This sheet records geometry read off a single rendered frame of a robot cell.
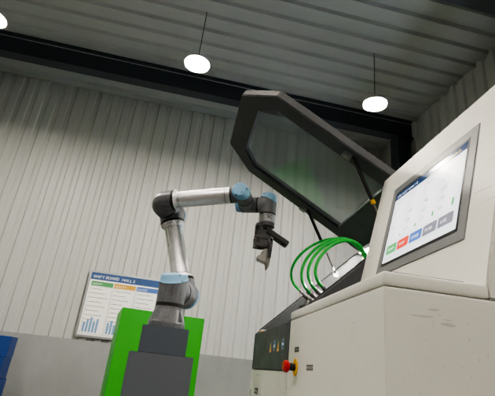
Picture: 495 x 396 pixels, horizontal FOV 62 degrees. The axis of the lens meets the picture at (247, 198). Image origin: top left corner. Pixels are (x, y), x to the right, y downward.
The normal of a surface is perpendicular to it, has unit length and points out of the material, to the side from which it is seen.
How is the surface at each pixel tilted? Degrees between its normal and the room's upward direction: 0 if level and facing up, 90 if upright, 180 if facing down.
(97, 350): 90
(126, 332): 90
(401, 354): 90
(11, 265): 90
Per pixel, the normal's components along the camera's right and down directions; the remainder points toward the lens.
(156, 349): 0.21, -0.36
